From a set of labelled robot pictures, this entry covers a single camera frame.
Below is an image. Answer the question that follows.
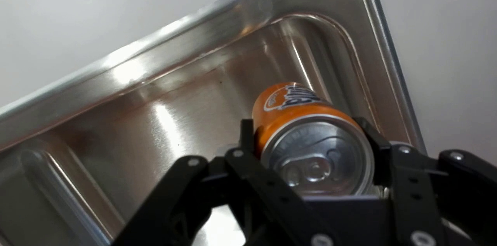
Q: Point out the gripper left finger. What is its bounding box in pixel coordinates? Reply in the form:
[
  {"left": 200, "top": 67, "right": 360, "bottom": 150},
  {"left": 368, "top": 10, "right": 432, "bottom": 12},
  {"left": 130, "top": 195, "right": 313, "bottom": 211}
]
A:
[{"left": 113, "top": 119, "right": 339, "bottom": 246}]

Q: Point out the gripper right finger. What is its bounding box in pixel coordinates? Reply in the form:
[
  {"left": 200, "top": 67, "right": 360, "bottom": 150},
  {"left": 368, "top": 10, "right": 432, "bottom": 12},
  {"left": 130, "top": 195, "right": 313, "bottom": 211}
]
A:
[{"left": 354, "top": 117, "right": 497, "bottom": 246}]

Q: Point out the orange soda can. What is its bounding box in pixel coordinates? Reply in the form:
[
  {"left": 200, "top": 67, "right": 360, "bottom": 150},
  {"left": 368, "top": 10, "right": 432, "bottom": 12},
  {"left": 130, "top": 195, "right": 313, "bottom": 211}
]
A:
[{"left": 252, "top": 82, "right": 375, "bottom": 197}]

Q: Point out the stainless steel sink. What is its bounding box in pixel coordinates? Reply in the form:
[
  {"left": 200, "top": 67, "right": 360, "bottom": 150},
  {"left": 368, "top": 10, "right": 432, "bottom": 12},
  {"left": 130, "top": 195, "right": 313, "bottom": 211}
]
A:
[{"left": 0, "top": 0, "right": 427, "bottom": 246}]

